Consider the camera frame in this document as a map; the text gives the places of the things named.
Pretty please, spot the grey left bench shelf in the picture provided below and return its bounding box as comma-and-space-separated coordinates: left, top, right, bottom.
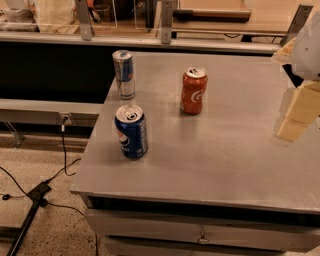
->
0, 99, 102, 127

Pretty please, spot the red coke can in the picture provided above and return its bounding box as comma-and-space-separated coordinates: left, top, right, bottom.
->
180, 66, 208, 115

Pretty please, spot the black metal floor stand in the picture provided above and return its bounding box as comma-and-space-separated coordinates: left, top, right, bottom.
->
0, 182, 51, 256

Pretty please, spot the blue pepsi can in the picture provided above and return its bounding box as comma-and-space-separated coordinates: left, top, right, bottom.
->
115, 105, 148, 159

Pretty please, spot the black floor cable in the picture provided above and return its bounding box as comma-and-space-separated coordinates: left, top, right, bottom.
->
0, 123, 100, 256

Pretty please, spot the grey metal rail frame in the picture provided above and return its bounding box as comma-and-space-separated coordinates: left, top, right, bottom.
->
0, 0, 319, 54

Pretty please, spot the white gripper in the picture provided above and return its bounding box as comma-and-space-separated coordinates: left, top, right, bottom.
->
271, 10, 320, 142

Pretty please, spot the grey drawer with handle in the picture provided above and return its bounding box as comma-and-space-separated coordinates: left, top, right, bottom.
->
85, 209, 320, 252

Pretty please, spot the silver blue red bull can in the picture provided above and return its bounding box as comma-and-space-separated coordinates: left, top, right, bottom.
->
112, 50, 135, 99

